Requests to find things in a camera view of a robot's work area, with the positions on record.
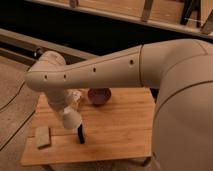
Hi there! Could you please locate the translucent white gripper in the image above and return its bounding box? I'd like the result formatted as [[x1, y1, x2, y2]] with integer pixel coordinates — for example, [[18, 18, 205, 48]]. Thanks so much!
[[67, 90, 82, 111]]

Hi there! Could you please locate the dark red bowl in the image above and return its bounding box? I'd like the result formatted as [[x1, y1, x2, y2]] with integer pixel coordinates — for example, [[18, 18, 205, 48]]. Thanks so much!
[[88, 88, 111, 106]]

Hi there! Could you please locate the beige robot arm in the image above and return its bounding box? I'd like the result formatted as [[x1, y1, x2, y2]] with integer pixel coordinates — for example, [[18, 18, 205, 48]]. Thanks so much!
[[26, 39, 213, 171]]

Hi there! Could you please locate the black cable on floor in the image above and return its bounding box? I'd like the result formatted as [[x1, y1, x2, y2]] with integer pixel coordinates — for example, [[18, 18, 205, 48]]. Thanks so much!
[[0, 47, 43, 152]]

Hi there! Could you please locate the beige sponge block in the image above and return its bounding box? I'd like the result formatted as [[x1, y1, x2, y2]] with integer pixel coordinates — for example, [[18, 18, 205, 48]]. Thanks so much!
[[35, 126, 50, 148]]

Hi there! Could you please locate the wooden board table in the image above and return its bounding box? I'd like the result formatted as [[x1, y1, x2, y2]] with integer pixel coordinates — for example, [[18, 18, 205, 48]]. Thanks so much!
[[21, 88, 154, 166]]

